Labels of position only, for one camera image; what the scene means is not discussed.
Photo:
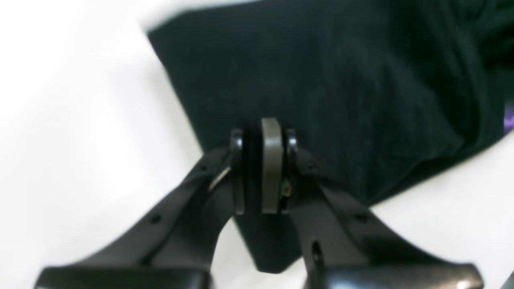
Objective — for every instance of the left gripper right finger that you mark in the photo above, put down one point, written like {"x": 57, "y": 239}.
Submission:
{"x": 344, "y": 245}

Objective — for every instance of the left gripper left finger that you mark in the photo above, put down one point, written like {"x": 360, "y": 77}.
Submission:
{"x": 172, "y": 246}

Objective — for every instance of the black flame graphic T-shirt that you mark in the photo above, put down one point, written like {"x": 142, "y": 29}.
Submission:
{"x": 384, "y": 93}

